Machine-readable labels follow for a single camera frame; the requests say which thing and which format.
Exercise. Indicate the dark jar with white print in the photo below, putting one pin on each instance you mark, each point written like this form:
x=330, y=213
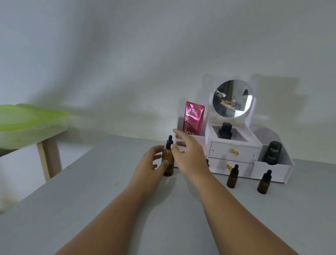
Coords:
x=272, y=153

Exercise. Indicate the person's right middle finger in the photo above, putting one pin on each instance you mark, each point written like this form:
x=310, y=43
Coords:
x=180, y=133

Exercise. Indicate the large amber dropper bottle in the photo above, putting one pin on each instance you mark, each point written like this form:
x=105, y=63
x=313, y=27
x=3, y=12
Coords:
x=168, y=157

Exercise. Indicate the person's right forearm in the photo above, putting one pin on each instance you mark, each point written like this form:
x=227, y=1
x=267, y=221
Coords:
x=236, y=215

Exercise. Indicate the person's right hand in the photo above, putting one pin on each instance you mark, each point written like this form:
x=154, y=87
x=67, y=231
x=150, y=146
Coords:
x=193, y=157

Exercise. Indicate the round mirror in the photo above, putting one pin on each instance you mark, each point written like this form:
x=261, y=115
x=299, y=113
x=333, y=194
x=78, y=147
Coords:
x=233, y=98

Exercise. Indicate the green sheet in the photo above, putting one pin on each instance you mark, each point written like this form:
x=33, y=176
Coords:
x=28, y=117

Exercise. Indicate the person's left hand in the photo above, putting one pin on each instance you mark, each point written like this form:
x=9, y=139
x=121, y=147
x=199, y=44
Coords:
x=145, y=173

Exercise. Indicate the small amber dropper bottle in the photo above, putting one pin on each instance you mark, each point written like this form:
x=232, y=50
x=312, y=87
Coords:
x=207, y=162
x=264, y=184
x=232, y=178

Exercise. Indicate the person's right thumb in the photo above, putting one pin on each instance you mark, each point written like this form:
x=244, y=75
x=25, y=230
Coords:
x=175, y=151

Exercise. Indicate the black square-capped bottle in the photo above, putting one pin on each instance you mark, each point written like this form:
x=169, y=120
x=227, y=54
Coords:
x=225, y=130

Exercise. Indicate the white cosmetic organizer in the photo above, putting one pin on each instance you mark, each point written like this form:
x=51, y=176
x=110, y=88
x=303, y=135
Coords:
x=273, y=170

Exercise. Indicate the pink sachet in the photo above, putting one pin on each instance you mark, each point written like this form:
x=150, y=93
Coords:
x=194, y=118

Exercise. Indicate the white drawer with gold knob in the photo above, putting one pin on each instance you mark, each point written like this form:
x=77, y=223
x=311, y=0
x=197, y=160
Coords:
x=244, y=168
x=244, y=153

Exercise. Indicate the person's left thumb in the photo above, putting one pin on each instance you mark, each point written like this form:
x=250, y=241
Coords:
x=162, y=165

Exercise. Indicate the person's left forearm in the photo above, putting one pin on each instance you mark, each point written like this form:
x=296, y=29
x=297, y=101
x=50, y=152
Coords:
x=105, y=223

